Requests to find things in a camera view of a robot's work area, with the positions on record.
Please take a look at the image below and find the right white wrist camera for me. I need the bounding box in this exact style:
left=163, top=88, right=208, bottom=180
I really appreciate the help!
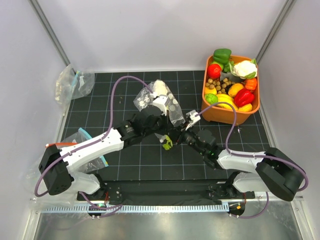
left=185, top=110, right=201, bottom=130

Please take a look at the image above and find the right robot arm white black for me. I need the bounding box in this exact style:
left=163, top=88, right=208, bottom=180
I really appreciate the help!
left=169, top=126, right=308, bottom=202

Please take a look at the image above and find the small orange pumpkin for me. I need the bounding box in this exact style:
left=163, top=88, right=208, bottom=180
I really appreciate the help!
left=244, top=78, right=258, bottom=91

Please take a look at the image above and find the purple cable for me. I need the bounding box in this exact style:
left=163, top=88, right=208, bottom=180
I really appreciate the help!
left=34, top=75, right=154, bottom=198
left=197, top=101, right=309, bottom=220

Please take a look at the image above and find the clear bag blue zipper back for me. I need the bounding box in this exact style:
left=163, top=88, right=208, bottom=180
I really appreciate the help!
left=55, top=64, right=95, bottom=110

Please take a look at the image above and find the green lime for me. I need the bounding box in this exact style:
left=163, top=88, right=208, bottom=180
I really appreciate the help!
left=204, top=93, right=219, bottom=105

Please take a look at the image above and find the clear polka dot zip bag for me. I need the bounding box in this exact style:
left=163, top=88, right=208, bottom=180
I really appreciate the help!
left=133, top=79, right=186, bottom=127

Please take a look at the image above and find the green celery stalk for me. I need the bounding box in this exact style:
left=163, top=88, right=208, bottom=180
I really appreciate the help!
left=160, top=135, right=173, bottom=151

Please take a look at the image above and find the orange plastic bin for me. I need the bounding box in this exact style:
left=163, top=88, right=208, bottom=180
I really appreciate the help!
left=201, top=56, right=261, bottom=126

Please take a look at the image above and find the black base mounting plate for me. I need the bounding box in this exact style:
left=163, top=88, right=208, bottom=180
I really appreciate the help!
left=87, top=179, right=255, bottom=206

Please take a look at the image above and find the white cauliflower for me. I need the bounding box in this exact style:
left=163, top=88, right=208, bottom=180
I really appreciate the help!
left=231, top=59, right=258, bottom=80

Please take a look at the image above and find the yellow lemon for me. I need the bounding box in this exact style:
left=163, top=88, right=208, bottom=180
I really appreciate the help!
left=238, top=103, right=253, bottom=113

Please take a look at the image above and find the clear bag orange zipper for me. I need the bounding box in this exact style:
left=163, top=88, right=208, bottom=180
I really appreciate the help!
left=22, top=142, right=83, bottom=211

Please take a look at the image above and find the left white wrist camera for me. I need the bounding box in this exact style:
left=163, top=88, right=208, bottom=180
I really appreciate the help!
left=151, top=94, right=170, bottom=116

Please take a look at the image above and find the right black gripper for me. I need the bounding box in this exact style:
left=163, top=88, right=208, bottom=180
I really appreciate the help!
left=169, top=119, right=206, bottom=155

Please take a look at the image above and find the yellow orange mango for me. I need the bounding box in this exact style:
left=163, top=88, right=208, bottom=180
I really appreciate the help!
left=228, top=83, right=244, bottom=98

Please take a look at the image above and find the slotted cable duct rail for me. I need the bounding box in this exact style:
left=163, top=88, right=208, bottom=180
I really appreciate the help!
left=41, top=202, right=229, bottom=214

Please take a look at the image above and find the yellow banana bunch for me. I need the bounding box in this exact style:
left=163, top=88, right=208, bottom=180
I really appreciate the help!
left=216, top=93, right=238, bottom=111

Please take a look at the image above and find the green bell pepper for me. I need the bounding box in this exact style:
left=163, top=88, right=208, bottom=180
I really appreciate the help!
left=213, top=48, right=232, bottom=65

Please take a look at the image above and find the red bell pepper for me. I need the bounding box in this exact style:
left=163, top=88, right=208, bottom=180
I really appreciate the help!
left=234, top=88, right=255, bottom=108

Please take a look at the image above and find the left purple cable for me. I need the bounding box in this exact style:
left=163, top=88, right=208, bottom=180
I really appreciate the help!
left=34, top=75, right=154, bottom=198

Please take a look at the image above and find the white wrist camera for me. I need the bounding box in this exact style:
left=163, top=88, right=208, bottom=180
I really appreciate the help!
left=151, top=94, right=170, bottom=116
left=185, top=110, right=201, bottom=130

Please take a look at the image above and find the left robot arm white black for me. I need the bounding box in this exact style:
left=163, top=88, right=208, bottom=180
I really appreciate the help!
left=34, top=104, right=169, bottom=200

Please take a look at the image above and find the red tomato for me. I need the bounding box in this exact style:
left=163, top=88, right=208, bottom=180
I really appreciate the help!
left=207, top=63, right=222, bottom=79

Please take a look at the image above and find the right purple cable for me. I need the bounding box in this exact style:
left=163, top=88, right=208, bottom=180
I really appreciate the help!
left=197, top=101, right=309, bottom=220

